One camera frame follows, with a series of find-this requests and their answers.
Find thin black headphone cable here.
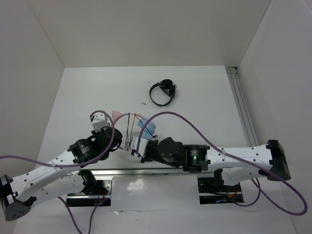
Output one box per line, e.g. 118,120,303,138
123,112,158,151

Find pink blue cat-ear headphones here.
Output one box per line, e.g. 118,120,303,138
112,110,158,151

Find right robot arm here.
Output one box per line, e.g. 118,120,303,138
134,137,291,191

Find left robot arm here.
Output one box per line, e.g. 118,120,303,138
0,127,122,221

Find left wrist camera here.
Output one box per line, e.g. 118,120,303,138
90,113,111,135

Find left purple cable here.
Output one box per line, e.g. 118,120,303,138
0,110,117,234

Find purple cable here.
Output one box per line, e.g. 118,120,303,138
0,110,117,234
136,111,308,215

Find front aluminium rail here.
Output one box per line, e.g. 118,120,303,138
60,166,220,177

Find aluminium rail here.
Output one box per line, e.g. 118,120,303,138
60,166,220,177
226,67,259,146

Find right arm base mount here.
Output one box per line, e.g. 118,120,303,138
197,177,244,205

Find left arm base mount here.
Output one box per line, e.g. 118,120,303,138
66,176,113,207

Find right side aluminium rail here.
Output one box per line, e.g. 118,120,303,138
226,67,259,146

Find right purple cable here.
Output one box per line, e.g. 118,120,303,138
136,111,308,215

